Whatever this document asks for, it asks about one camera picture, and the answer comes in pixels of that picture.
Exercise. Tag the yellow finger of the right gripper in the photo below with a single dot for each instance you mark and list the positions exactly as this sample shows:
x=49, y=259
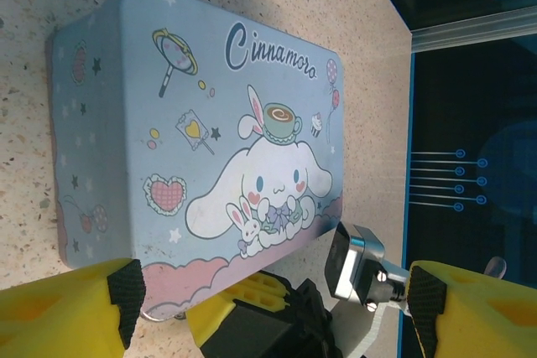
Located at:
x=226, y=312

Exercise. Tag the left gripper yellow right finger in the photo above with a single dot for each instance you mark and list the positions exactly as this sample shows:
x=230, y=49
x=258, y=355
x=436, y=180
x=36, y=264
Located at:
x=482, y=320

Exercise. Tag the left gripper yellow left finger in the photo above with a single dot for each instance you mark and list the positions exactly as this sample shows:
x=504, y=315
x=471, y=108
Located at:
x=63, y=316

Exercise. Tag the blue cartoon tin box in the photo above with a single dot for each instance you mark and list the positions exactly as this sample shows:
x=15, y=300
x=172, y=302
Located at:
x=189, y=102

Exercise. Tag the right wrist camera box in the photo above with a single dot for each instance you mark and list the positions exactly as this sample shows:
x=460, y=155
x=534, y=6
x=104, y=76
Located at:
x=361, y=257

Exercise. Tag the blue-edged aluminium side rail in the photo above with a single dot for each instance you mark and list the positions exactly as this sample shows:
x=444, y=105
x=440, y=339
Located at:
x=411, y=144

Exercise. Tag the aluminium frame post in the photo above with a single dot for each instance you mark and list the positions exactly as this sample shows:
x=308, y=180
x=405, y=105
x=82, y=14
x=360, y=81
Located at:
x=474, y=31

